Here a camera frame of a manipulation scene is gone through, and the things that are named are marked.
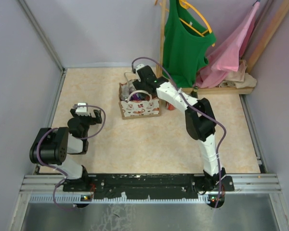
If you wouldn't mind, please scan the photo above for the purple soda can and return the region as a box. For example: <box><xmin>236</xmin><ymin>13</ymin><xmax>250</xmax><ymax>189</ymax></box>
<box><xmin>130</xmin><ymin>92</ymin><xmax>143</xmax><ymax>101</ymax></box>
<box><xmin>120</xmin><ymin>85</ymin><xmax>130</xmax><ymax>101</ymax></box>

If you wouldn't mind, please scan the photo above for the red cola can front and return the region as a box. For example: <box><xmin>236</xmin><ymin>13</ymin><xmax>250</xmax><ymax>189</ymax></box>
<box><xmin>165</xmin><ymin>102</ymin><xmax>175</xmax><ymax>111</ymax></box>

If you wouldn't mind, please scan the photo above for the green glass bottle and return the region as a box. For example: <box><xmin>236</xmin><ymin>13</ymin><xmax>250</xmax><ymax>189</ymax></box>
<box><xmin>190</xmin><ymin>86</ymin><xmax>198</xmax><ymax>98</ymax></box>

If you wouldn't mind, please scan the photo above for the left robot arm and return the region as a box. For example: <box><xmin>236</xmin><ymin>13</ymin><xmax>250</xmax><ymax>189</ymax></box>
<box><xmin>29</xmin><ymin>103</ymin><xmax>106</xmax><ymax>192</ymax></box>

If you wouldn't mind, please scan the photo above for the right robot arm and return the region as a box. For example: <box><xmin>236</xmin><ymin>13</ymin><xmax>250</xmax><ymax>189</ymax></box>
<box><xmin>132</xmin><ymin>64</ymin><xmax>225</xmax><ymax>191</ymax></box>

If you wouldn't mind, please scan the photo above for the canvas tote bag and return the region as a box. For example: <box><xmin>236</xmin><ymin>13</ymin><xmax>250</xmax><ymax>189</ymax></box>
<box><xmin>118</xmin><ymin>71</ymin><xmax>161</xmax><ymax>120</ymax></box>

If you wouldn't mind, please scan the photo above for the green tank top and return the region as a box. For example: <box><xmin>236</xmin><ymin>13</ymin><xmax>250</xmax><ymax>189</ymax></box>
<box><xmin>163</xmin><ymin>0</ymin><xmax>216</xmax><ymax>88</ymax></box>

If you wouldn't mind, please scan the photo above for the pink shirt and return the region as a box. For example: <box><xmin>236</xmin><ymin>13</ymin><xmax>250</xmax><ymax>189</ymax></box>
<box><xmin>195</xmin><ymin>1</ymin><xmax>260</xmax><ymax>88</ymax></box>

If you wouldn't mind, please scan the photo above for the yellow clothes hanger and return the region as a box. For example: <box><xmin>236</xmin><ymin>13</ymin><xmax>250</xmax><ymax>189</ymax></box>
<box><xmin>154</xmin><ymin>0</ymin><xmax>216</xmax><ymax>47</ymax></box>

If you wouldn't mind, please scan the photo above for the beige cloth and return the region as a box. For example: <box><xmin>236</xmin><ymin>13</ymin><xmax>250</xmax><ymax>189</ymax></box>
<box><xmin>218</xmin><ymin>60</ymin><xmax>257</xmax><ymax>89</ymax></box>

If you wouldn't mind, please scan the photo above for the wooden clothes rack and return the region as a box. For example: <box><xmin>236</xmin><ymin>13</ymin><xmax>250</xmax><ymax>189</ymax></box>
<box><xmin>156</xmin><ymin>0</ymin><xmax>289</xmax><ymax>96</ymax></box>

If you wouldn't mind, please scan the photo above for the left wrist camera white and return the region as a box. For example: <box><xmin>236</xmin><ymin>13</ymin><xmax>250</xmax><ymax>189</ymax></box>
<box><xmin>73</xmin><ymin>103</ymin><xmax>90</xmax><ymax>116</ymax></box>

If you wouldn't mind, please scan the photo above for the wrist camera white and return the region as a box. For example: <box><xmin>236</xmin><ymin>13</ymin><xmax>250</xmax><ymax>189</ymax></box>
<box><xmin>73</xmin><ymin>103</ymin><xmax>90</xmax><ymax>116</ymax></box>
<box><xmin>132</xmin><ymin>64</ymin><xmax>145</xmax><ymax>73</ymax></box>

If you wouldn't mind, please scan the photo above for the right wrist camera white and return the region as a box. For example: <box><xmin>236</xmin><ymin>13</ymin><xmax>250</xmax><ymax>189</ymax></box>
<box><xmin>132</xmin><ymin>64</ymin><xmax>145</xmax><ymax>73</ymax></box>

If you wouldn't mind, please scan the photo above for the white cable duct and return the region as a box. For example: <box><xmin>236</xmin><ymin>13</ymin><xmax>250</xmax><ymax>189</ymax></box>
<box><xmin>28</xmin><ymin>194</ymin><xmax>226</xmax><ymax>205</ymax></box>

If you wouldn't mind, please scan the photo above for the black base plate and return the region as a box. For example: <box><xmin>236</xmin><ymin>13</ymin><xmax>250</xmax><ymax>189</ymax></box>
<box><xmin>63</xmin><ymin>174</ymin><xmax>234</xmax><ymax>200</ymax></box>

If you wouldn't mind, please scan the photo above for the aluminium rail frame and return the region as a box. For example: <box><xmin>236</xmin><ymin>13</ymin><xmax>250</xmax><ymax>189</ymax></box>
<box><xmin>20</xmin><ymin>174</ymin><xmax>281</xmax><ymax>193</ymax></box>

